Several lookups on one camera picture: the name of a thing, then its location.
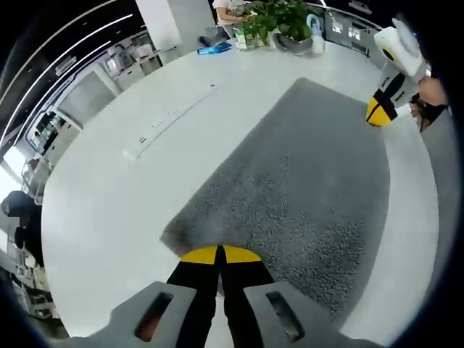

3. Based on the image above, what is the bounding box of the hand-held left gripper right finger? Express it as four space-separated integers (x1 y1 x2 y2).
221 245 387 348

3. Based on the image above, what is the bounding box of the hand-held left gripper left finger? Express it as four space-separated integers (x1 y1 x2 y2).
61 245 220 348

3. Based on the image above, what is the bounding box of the grey towel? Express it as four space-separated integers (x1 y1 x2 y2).
160 77 391 322

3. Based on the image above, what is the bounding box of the person's right hand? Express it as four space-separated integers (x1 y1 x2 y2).
418 77 450 107

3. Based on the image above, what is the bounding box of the white table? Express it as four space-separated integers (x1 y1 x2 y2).
39 38 440 345

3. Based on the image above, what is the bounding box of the potted green plant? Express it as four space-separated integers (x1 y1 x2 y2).
241 0 315 47

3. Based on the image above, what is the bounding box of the green white carton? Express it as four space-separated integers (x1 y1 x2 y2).
235 30 252 52

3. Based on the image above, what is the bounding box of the blue packet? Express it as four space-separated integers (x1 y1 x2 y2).
196 42 233 57

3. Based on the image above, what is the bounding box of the white built-in power strip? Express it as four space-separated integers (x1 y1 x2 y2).
122 83 220 162

